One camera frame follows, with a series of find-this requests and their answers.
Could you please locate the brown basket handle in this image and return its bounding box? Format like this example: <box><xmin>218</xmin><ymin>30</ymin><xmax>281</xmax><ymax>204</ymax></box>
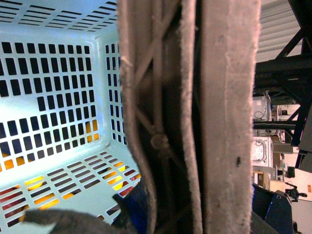
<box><xmin>117</xmin><ymin>0</ymin><xmax>261</xmax><ymax>234</ymax></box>

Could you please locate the yellow fruit under basket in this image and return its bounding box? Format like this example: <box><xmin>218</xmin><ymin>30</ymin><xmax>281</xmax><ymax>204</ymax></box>
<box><xmin>23</xmin><ymin>175</ymin><xmax>47</xmax><ymax>192</ymax></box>

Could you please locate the light blue plastic basket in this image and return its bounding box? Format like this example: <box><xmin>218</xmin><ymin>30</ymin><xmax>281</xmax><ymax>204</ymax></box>
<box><xmin>0</xmin><ymin>0</ymin><xmax>140</xmax><ymax>234</ymax></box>

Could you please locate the dark padded left gripper finger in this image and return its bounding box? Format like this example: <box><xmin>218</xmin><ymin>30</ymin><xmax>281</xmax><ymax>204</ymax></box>
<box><xmin>23</xmin><ymin>182</ymin><xmax>148</xmax><ymax>234</ymax></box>

